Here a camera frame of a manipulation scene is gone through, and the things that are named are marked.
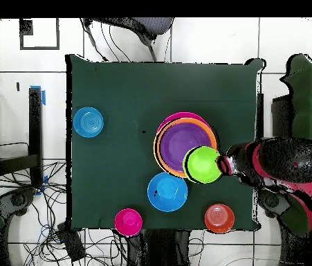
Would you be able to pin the small green bowl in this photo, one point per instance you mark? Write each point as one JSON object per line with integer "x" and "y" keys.
{"x": 204, "y": 165}

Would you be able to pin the purple bowl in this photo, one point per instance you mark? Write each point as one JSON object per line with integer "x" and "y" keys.
{"x": 175, "y": 144}

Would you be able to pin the large pink bowl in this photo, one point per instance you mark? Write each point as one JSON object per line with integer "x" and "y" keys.
{"x": 177, "y": 115}

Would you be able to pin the large orange bowl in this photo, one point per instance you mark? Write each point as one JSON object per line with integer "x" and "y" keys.
{"x": 157, "y": 149}

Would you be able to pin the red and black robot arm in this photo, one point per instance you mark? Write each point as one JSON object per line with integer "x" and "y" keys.
{"x": 288, "y": 160}

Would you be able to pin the small orange bowl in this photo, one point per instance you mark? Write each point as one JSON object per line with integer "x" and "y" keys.
{"x": 219, "y": 219}

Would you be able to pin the black chair base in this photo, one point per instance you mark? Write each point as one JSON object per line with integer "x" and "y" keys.
{"x": 272, "y": 202}
{"x": 17, "y": 199}

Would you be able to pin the medium blue bowl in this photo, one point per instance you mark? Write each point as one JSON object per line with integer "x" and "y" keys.
{"x": 168, "y": 192}

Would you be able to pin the small pink-red bowl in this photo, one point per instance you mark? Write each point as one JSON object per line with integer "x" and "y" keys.
{"x": 128, "y": 222}

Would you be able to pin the dark green tablecloth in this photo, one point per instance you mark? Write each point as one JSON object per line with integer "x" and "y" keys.
{"x": 130, "y": 83}

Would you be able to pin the small blue bowl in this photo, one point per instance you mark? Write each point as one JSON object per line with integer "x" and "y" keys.
{"x": 87, "y": 122}

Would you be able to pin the grey mesh office chair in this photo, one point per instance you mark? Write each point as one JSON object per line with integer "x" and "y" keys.
{"x": 150, "y": 25}

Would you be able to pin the black power strip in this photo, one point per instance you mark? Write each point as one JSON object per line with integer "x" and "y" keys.
{"x": 71, "y": 243}

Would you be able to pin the blue tape strip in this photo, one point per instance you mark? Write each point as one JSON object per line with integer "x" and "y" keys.
{"x": 43, "y": 98}

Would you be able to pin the black metal stand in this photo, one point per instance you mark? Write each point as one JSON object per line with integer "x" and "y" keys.
{"x": 35, "y": 124}

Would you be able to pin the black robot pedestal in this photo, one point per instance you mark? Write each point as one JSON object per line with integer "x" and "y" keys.
{"x": 158, "y": 249}

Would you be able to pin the black square floor frame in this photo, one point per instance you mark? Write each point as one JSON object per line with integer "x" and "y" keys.
{"x": 39, "y": 48}

